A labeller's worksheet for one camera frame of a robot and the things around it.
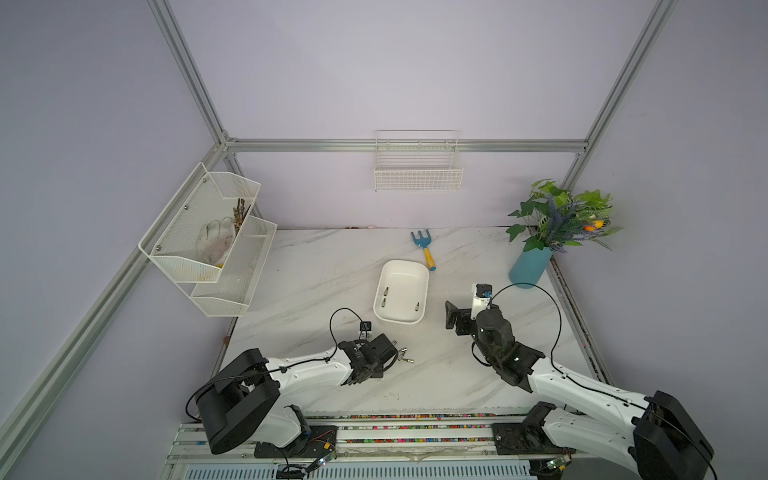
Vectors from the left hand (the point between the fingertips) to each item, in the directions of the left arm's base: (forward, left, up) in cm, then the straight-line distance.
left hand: (368, 366), depth 87 cm
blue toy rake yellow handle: (+48, -20, +2) cm, 52 cm away
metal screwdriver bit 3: (+1, -12, +1) cm, 12 cm away
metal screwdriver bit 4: (+4, -10, +1) cm, 11 cm away
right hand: (+13, -27, +14) cm, 33 cm away
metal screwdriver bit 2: (+19, -15, +1) cm, 25 cm away
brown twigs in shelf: (+31, +35, +33) cm, 57 cm away
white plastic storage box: (+25, -10, +2) cm, 27 cm away
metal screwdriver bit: (+26, -5, +1) cm, 26 cm away
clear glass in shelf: (+23, +40, +30) cm, 55 cm away
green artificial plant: (+27, -51, +33) cm, 67 cm away
